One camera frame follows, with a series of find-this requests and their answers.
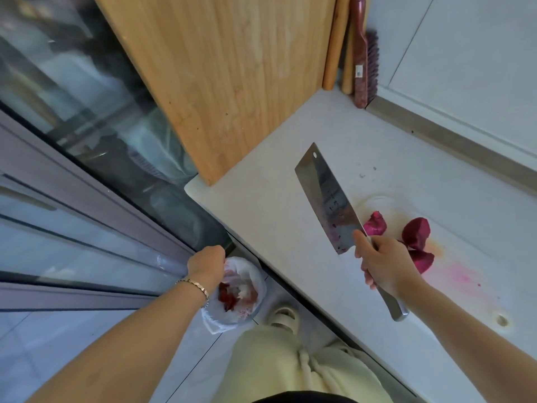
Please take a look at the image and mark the glass sliding door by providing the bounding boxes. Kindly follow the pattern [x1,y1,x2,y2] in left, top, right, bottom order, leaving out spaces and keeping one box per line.
[0,0,235,253]

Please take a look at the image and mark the pale yellow trousers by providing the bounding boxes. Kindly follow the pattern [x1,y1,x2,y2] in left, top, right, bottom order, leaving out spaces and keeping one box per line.
[211,325,393,403]

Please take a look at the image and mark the cream slipper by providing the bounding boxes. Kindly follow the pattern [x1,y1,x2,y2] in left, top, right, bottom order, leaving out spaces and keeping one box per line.
[267,305,301,333]

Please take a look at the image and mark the white plastic trash bag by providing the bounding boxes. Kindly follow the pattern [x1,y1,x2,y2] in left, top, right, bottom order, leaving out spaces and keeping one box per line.
[201,256,268,336]

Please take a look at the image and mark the magenta dragon fruit peel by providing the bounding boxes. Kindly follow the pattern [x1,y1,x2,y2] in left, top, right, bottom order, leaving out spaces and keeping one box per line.
[409,249,435,276]

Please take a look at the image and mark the red-handled bristle brush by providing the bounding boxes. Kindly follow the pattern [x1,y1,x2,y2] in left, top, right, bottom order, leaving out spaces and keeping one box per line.
[350,0,380,110]

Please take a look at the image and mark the person's left forearm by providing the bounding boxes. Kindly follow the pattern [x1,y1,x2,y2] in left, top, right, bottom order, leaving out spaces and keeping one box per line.
[25,276,210,403]

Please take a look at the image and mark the thin wooden rolling pin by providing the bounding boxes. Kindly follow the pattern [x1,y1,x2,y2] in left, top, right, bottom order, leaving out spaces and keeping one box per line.
[340,18,356,95]

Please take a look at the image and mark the gold bracelet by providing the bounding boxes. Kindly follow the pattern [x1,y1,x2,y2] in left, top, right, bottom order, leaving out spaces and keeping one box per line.
[175,279,210,309]

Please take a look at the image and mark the white plastic cutting board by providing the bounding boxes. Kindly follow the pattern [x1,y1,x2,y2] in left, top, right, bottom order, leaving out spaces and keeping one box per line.
[362,195,537,345]

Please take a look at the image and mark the dark red dragon fruit peel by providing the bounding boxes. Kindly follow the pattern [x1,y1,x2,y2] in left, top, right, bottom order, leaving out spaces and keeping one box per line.
[401,217,432,252]

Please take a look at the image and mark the person's right forearm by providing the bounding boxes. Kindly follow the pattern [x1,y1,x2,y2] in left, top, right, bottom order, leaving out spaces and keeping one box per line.
[396,273,537,403]

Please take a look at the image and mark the large wooden cutting board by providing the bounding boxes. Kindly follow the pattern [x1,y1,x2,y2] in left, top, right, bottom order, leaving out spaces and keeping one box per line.
[92,0,339,187]

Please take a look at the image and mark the person's left hand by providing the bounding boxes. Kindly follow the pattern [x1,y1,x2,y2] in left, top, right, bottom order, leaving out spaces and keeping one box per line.
[187,245,226,284]

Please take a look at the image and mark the steel cleaver knife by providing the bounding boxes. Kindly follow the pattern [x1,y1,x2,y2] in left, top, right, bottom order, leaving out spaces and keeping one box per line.
[295,142,410,323]

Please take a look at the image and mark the red fruit peel scraps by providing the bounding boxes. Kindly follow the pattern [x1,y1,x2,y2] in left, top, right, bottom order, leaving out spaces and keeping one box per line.
[217,282,258,313]

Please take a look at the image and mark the small pink dragon fruit peel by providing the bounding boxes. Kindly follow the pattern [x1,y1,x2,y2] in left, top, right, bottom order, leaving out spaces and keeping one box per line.
[363,211,387,237]

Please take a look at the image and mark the grey door frame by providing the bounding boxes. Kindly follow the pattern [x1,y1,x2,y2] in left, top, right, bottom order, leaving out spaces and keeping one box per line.
[0,109,198,312]

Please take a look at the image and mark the person's right hand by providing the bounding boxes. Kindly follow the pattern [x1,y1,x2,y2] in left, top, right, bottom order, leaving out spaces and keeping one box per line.
[353,230,425,297]

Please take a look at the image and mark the thick wooden rolling pin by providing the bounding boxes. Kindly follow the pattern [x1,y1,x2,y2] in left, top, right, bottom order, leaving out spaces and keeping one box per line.
[322,0,351,91]

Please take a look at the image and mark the black shirt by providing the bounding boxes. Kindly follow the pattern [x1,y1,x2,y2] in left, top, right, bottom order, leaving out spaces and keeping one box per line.
[252,390,358,403]

